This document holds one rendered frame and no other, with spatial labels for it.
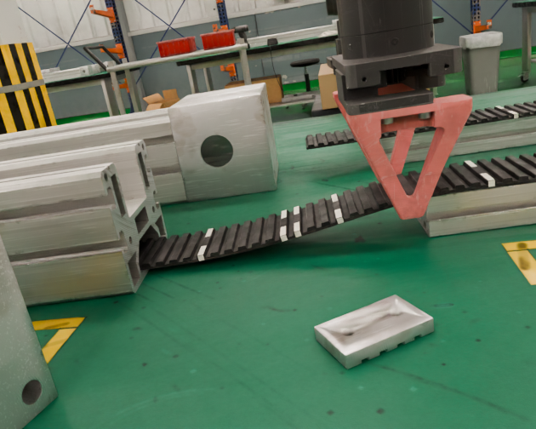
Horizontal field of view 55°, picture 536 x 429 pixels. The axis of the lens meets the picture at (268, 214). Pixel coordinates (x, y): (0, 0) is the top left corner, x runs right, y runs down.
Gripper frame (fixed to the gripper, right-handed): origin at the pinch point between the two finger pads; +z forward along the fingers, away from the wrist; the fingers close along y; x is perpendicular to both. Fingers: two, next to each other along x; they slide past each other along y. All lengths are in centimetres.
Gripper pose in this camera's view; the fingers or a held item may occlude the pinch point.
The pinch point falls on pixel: (398, 187)
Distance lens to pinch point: 37.3
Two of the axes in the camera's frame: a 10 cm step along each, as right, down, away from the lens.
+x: 9.9, -1.4, -0.9
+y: -0.4, 3.4, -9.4
